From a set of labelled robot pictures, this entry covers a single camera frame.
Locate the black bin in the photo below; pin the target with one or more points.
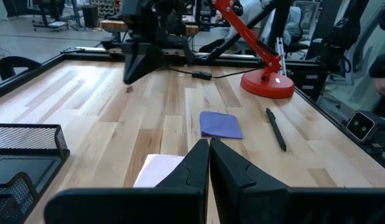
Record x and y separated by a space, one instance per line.
90 17

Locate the small table-level camera box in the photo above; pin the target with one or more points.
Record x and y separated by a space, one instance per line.
361 126

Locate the black mesh desk organizer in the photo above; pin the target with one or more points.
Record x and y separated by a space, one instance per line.
27 137

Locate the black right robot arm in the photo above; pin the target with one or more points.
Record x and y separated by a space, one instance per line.
179 46

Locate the purple sticky note pad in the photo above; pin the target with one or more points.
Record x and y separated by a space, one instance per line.
220 124

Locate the metal equipment cart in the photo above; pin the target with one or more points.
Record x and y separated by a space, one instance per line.
57 24

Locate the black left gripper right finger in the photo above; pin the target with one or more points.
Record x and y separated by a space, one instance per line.
257 205

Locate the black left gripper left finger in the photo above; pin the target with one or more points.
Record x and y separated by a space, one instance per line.
179 205

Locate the pink sticky note pad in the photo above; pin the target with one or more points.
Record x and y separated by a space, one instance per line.
155 169

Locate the red desk lamp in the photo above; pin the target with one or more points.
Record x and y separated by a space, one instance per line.
267 84

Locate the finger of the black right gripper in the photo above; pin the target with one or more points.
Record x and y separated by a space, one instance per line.
131 59
150 59

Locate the black click pen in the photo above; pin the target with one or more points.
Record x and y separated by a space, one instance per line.
276 129

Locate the wooden workbench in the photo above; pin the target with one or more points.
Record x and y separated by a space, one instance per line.
114 25

